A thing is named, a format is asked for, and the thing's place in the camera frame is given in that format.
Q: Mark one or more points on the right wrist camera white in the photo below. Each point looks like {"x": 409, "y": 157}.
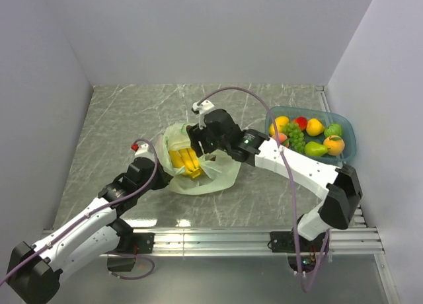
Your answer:
{"x": 201, "y": 109}

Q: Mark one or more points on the green fruit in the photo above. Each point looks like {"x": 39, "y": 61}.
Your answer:
{"x": 315, "y": 149}

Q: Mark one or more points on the teal transparent plastic tray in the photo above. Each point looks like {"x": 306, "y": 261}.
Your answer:
{"x": 324, "y": 136}

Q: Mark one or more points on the pink peach with leaf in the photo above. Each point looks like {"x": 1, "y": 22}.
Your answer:
{"x": 282, "y": 138}

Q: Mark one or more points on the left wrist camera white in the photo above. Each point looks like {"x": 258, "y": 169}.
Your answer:
{"x": 142, "y": 150}

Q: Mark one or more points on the green custard apple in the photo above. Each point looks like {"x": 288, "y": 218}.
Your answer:
{"x": 333, "y": 129}

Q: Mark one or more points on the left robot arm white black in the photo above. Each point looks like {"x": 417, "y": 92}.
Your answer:
{"x": 36, "y": 271}

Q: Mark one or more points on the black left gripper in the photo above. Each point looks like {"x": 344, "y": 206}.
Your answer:
{"x": 164, "y": 178}

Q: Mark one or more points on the orange fruit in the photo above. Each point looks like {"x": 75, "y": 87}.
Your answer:
{"x": 334, "y": 144}

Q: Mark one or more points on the yellow bananas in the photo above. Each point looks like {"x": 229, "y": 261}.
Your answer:
{"x": 186, "y": 159}

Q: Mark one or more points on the green grape bunch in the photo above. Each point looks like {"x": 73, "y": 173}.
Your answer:
{"x": 295, "y": 137}

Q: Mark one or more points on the red yellow mango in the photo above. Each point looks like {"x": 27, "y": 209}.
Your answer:
{"x": 302, "y": 122}

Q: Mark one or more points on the yellow lemon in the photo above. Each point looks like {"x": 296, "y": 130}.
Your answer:
{"x": 314, "y": 127}

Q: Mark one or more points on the black box under rail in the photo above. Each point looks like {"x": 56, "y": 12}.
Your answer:
{"x": 120, "y": 263}

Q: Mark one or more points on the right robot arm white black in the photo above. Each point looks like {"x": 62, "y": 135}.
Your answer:
{"x": 338, "y": 188}

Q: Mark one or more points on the green printed plastic bag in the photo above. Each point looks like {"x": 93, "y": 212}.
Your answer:
{"x": 219, "y": 170}

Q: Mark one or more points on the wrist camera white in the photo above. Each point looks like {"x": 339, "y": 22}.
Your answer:
{"x": 201, "y": 109}
{"x": 142, "y": 150}

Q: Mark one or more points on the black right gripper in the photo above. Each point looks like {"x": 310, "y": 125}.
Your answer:
{"x": 193, "y": 133}

